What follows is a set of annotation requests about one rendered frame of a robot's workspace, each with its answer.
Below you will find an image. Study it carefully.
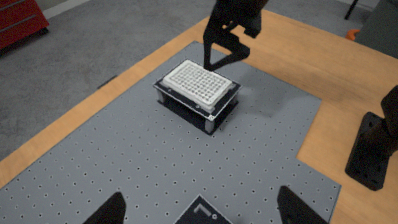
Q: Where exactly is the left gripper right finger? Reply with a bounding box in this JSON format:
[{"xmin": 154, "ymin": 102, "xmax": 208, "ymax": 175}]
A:
[{"xmin": 277, "ymin": 185, "xmax": 329, "ymax": 224}]

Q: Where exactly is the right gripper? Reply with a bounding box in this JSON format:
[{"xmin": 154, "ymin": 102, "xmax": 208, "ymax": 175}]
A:
[{"xmin": 203, "ymin": 0, "xmax": 269, "ymax": 72}]

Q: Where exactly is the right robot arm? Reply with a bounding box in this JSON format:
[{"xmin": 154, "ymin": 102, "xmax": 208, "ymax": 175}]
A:
[{"xmin": 346, "ymin": 85, "xmax": 398, "ymax": 191}]

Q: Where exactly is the white well plate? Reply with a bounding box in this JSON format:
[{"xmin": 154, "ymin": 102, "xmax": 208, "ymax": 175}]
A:
[{"xmin": 163, "ymin": 60, "xmax": 232, "ymax": 110}]

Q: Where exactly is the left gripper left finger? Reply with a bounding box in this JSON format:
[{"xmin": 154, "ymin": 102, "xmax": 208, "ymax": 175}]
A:
[{"xmin": 82, "ymin": 192, "xmax": 126, "ymax": 224}]

